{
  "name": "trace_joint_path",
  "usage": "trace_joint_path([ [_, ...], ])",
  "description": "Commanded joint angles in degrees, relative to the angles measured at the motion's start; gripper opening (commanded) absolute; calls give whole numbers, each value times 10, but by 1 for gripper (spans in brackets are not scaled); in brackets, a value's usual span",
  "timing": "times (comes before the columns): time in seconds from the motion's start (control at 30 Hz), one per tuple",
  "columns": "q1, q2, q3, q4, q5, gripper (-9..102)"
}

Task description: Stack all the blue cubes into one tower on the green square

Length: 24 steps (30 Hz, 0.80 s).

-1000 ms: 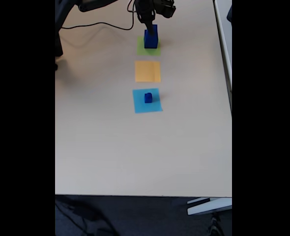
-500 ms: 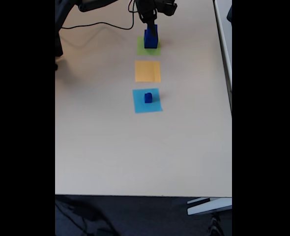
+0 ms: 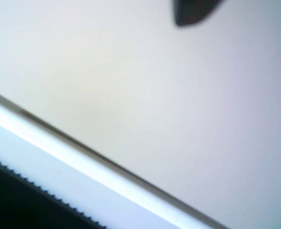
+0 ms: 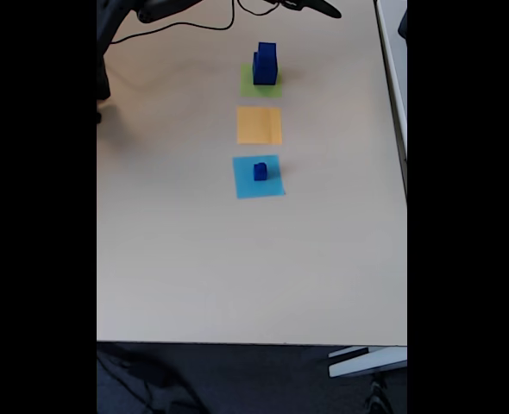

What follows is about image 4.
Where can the light blue paper square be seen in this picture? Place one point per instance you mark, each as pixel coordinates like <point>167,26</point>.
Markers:
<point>241,185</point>

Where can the white table foot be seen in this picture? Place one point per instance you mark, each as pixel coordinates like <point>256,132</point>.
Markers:
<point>366,364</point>

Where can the largest blue cube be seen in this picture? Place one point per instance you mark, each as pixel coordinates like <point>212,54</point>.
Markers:
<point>264,75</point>

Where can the green paper square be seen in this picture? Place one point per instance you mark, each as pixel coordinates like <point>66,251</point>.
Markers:
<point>246,88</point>

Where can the small blue cube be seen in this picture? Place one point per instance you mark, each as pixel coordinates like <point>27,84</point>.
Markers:
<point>259,174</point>

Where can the dark chair part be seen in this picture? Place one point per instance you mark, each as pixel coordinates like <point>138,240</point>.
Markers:
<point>404,26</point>

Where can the orange paper square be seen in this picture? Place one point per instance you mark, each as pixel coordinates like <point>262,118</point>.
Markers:
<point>259,125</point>

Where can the medium blue cube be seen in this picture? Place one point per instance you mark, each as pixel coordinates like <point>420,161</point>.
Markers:
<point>268,54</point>

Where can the white side table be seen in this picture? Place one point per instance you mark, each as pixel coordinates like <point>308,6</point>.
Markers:
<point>394,64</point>

